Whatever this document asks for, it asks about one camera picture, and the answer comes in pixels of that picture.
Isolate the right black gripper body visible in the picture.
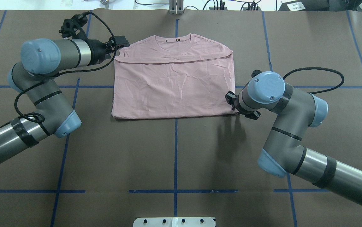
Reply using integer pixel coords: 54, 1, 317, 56
225, 91, 243, 114

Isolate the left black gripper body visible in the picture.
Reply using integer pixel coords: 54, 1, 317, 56
89, 40, 116, 65

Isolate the pink Snoopy t-shirt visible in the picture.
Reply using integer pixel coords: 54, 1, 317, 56
111, 33, 236, 120

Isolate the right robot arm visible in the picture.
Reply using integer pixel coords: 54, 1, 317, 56
225, 70, 362, 206

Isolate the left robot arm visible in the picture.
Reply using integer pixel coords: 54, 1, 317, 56
0, 36, 129, 164

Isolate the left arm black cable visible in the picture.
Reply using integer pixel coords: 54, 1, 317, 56
14, 11, 120, 139

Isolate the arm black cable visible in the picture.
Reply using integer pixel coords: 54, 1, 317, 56
282, 67, 345, 94
14, 11, 120, 139

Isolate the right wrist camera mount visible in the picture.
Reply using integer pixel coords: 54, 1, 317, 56
244, 110, 261, 120

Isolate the aluminium frame post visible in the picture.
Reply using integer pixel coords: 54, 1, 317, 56
168, 0, 185, 15

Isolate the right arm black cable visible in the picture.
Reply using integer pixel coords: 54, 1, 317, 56
282, 67, 345, 94

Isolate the white pole base mount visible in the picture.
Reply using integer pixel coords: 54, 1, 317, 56
133, 216, 217, 227

